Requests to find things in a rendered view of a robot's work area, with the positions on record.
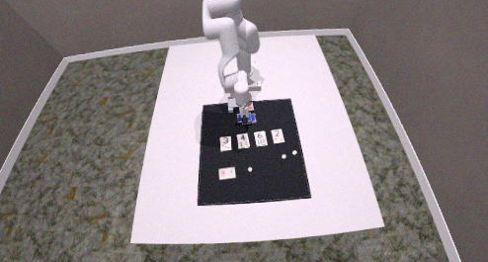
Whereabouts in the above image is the blue-backed playing card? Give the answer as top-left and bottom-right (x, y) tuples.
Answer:
(248, 113), (256, 123)

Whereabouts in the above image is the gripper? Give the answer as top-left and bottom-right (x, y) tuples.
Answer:
(238, 106), (249, 124)

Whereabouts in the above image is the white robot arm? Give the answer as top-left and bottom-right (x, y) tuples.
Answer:
(203, 0), (260, 113)

